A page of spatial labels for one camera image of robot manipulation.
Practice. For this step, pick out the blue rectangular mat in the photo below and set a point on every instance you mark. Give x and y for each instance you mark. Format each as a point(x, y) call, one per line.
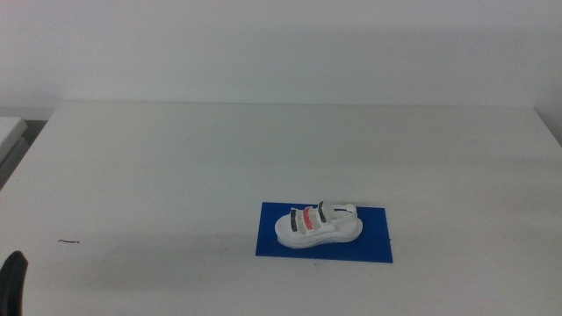
point(373, 246)

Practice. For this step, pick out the small dark thread scrap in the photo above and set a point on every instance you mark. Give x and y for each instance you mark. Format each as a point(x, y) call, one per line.
point(68, 241)

